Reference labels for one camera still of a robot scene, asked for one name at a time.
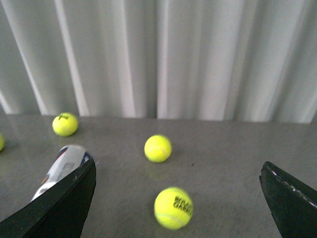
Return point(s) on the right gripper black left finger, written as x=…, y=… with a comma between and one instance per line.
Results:
x=58, y=213

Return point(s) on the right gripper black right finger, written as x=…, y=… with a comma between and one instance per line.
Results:
x=292, y=203

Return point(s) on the clear tennis ball can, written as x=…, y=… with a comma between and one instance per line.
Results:
x=69, y=158

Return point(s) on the tennis ball far left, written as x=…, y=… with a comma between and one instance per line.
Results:
x=65, y=124

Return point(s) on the tennis ball at edge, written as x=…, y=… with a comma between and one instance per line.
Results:
x=2, y=142

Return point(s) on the tennis ball near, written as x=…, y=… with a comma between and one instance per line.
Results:
x=173, y=208

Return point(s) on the tennis ball middle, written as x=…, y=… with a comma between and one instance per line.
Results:
x=158, y=148

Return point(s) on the white pleated curtain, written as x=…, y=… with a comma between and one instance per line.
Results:
x=237, y=60

